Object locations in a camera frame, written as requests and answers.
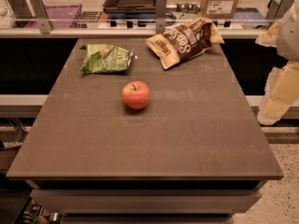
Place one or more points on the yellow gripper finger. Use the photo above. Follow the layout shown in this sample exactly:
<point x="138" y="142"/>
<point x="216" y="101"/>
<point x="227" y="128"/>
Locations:
<point x="280" y="92"/>
<point x="269" y="37"/>

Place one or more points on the brown chip bag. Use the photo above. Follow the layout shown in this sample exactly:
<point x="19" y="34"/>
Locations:
<point x="185" y="41"/>

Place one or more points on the red apple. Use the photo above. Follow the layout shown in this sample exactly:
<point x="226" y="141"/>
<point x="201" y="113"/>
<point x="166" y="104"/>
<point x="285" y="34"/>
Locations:
<point x="136" y="95"/>

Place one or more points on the green chip bag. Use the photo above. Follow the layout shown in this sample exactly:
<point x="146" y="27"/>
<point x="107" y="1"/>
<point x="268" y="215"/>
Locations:
<point x="105" y="59"/>

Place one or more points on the cardboard box with label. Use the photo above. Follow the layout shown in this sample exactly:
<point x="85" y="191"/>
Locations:
<point x="218" y="9"/>

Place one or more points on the dark tray stack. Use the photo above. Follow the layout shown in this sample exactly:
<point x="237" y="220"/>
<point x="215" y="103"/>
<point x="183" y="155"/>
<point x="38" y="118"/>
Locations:
<point x="130" y="9"/>

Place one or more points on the purple plastic crate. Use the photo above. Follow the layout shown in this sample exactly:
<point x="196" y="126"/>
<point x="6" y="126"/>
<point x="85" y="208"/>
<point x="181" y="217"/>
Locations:
<point x="64" y="16"/>

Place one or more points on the items in open drawer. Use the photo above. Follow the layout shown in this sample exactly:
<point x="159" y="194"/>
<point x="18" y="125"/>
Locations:
<point x="34" y="213"/>

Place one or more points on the metal rail bracket right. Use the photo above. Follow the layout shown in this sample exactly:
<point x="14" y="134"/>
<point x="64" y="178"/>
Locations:
<point x="277" y="8"/>

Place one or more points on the metal rail bracket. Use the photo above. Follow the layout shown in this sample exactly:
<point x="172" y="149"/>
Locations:
<point x="41" y="15"/>
<point x="160" y="16"/>
<point x="277" y="8"/>

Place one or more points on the metal rail bracket middle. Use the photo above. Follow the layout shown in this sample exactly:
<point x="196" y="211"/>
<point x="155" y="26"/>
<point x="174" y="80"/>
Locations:
<point x="160" y="16"/>

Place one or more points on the metal rail bracket left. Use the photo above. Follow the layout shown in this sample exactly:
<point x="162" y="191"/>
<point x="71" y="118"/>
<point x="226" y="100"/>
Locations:
<point x="41" y="15"/>

